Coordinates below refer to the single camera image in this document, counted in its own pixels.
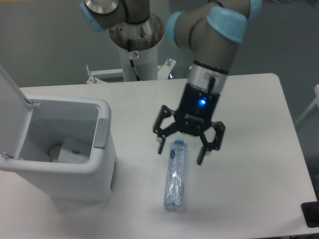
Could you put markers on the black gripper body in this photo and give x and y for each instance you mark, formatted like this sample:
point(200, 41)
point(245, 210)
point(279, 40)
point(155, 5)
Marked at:
point(194, 113)

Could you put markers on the clear plastic water bottle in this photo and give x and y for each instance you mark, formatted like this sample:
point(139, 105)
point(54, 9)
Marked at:
point(175, 175)

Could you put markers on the white plastic wrapper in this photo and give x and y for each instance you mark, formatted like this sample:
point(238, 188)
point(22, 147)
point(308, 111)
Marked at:
point(74, 151)

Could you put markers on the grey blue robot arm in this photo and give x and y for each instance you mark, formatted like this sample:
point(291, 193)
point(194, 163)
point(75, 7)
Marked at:
point(213, 32)

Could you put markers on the white trash can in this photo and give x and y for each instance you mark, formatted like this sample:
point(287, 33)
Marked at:
point(61, 145)

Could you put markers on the white trash inside can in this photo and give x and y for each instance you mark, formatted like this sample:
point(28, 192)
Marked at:
point(54, 153)

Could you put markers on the white trash can lid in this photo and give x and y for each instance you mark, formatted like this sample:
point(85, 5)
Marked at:
point(15, 116)

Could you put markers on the black device at table edge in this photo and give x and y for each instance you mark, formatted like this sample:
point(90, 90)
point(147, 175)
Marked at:
point(311, 213)

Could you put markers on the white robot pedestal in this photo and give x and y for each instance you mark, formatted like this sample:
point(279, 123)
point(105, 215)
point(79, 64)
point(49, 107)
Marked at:
point(137, 34)

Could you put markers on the white frame at right edge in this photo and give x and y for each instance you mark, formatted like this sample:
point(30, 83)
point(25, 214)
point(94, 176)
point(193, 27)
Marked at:
point(309, 111)

